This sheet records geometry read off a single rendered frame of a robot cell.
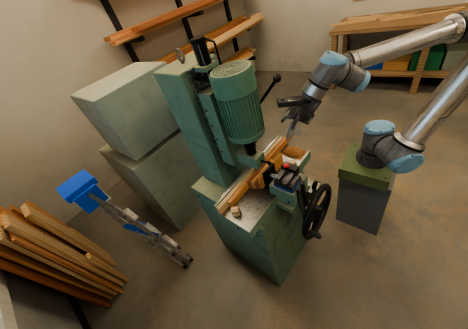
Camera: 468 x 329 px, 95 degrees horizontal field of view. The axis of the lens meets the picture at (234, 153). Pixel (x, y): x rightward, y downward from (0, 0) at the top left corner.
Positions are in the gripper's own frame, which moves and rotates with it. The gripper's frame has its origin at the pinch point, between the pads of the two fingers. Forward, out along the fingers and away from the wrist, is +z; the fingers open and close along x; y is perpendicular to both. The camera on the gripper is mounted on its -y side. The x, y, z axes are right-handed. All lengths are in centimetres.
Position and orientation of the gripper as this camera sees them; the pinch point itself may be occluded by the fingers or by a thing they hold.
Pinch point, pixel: (282, 130)
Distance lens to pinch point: 103.2
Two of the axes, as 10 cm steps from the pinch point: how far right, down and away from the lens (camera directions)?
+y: 9.3, 2.8, 2.3
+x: 0.1, -6.5, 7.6
